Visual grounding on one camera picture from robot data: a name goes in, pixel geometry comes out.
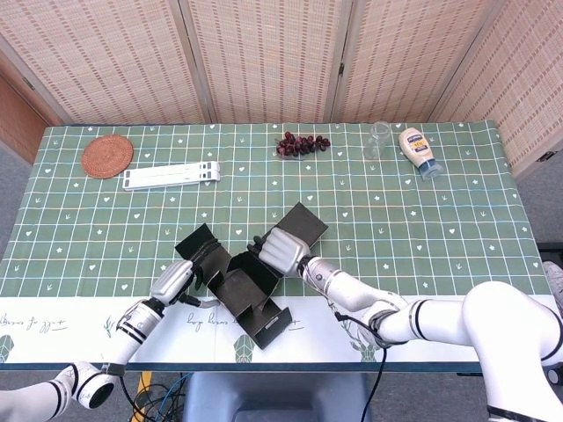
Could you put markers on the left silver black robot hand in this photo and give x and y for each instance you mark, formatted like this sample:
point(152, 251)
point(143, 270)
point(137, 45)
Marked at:
point(171, 281)

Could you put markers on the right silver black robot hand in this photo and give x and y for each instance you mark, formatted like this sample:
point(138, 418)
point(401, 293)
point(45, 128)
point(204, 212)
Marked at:
point(281, 250)

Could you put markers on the black paper box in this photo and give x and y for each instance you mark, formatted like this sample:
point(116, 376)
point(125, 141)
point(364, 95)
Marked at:
point(246, 285)

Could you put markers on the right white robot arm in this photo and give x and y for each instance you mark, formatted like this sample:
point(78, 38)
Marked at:
point(440, 325)

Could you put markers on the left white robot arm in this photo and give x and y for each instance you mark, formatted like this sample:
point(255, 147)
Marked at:
point(132, 325)

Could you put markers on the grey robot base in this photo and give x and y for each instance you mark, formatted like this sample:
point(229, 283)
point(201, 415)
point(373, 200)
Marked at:
point(272, 395)

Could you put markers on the white folding stand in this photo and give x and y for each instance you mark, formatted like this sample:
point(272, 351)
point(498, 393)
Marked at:
point(167, 176)

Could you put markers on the dark red grape bunch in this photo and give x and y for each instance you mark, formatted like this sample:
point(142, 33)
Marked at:
point(299, 145)

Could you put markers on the green checked tablecloth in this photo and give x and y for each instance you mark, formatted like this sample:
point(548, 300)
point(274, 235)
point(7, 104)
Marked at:
point(396, 220)

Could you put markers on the round woven brown coaster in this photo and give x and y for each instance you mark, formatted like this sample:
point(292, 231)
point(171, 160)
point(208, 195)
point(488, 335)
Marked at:
point(107, 157)

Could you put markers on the clear plastic jar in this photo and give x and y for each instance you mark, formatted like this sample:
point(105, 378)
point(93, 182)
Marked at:
point(376, 143)

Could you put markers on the mayonnaise squeeze bottle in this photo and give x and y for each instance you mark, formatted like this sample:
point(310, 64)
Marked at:
point(417, 147)

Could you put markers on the bamboo folding screen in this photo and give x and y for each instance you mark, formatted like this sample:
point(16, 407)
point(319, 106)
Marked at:
point(264, 57)

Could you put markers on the brown wooden door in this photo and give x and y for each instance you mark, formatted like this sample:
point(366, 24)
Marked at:
point(17, 123)

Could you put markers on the white grey shoe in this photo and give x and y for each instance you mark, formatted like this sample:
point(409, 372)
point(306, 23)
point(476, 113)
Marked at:
point(555, 281)

